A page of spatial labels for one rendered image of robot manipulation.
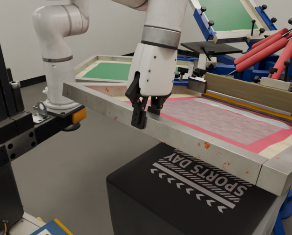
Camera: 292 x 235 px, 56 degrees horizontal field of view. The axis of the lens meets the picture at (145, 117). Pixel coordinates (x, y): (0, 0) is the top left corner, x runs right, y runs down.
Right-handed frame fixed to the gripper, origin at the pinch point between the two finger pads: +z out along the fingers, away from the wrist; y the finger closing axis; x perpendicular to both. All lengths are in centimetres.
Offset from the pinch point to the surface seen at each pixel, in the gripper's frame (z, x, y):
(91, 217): 111, -89, -71
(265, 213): 23.5, 22.5, -31.9
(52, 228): 32.8, -14.2, 10.5
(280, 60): -18, -7, -107
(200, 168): 21.9, -1.4, -36.5
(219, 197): 24.1, 10.2, -28.5
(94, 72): 11, -111, -76
